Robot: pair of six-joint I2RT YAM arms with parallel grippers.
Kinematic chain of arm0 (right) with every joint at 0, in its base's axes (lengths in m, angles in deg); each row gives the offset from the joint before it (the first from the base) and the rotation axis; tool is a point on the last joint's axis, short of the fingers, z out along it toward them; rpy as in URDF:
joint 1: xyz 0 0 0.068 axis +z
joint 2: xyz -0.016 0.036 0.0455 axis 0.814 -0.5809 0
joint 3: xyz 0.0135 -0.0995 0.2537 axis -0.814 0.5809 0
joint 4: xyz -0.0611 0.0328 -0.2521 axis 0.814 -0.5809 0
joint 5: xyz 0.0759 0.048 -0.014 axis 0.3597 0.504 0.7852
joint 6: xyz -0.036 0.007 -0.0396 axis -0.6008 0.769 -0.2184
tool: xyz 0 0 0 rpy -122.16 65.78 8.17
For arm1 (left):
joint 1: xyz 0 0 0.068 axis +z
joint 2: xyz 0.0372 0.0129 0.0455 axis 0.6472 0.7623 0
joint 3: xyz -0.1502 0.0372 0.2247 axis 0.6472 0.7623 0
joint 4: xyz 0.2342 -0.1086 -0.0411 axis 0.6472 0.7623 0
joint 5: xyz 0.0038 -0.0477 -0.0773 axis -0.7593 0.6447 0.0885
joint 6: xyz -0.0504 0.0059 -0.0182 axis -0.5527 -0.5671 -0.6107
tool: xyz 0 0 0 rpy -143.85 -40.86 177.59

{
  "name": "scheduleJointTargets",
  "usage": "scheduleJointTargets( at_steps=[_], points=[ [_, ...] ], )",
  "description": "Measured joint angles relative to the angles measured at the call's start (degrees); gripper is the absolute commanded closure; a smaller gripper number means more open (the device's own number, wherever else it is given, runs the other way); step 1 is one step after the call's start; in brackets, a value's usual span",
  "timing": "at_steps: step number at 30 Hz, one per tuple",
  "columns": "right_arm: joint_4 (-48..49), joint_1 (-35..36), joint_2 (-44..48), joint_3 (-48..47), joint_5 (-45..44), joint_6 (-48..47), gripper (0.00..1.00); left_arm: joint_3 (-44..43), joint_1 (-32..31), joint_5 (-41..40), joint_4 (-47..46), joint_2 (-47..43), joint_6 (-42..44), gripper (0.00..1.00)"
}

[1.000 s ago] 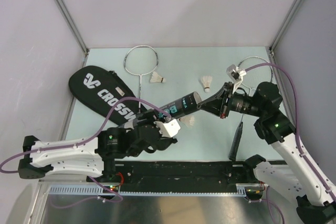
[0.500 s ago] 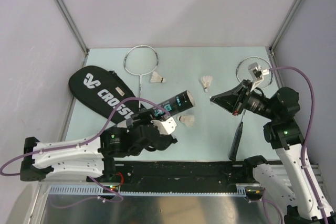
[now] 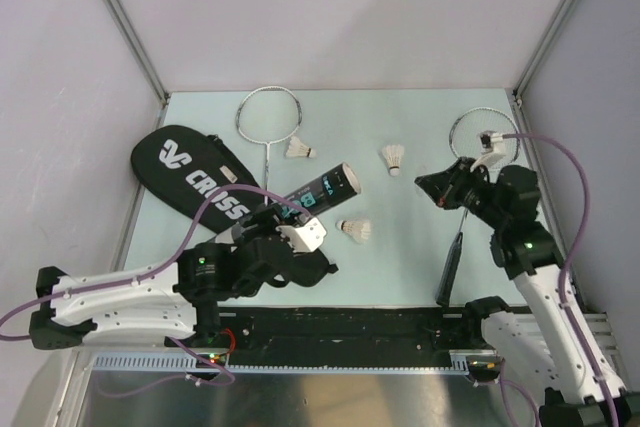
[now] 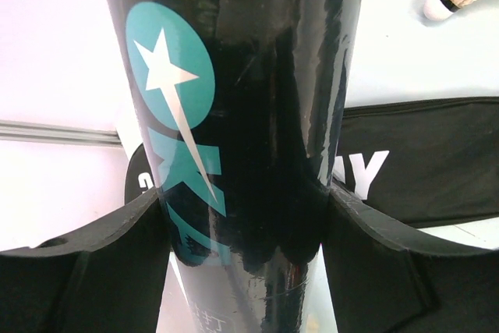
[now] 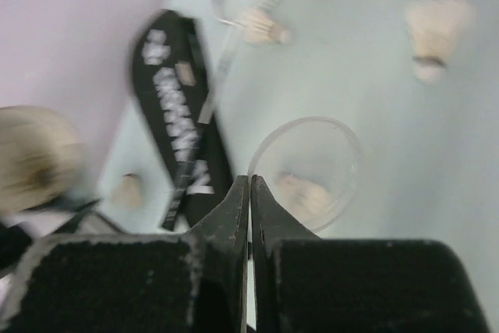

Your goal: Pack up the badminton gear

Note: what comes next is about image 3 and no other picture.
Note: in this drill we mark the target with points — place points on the left aluminium frame post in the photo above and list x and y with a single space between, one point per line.
125 26

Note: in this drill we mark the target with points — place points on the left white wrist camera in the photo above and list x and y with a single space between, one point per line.
306 238

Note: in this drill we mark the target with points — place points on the black racket cover bag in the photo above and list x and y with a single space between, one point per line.
182 166

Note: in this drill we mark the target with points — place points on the right aluminium frame post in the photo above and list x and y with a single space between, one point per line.
551 33

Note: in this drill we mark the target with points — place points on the right white badminton racket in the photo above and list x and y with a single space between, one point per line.
474 134

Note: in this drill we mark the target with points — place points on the shuttlecock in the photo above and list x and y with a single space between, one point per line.
393 155
299 149

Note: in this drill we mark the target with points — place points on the grey slotted cable duct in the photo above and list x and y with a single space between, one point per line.
456 362

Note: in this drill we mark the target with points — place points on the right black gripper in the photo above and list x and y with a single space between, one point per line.
443 186

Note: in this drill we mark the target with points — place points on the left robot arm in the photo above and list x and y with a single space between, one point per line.
180 297

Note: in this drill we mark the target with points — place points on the black shuttlecock tube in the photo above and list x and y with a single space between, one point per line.
319 195

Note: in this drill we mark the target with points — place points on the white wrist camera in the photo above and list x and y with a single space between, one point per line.
496 152
306 238

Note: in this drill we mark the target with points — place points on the shuttlecock table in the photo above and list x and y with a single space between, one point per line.
357 229

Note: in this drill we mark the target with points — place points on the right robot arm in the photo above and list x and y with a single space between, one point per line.
564 363

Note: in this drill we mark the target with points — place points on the aluminium frame post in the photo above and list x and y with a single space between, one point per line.
125 26
551 33

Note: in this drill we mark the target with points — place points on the left white badminton racket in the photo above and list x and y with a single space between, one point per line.
268 116

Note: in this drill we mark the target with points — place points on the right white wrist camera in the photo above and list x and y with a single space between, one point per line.
496 152

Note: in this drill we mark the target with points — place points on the white badminton racket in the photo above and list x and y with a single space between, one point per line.
268 116
474 134

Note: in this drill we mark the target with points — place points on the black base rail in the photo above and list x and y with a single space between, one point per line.
339 334

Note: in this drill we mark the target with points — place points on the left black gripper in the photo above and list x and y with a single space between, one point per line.
269 217

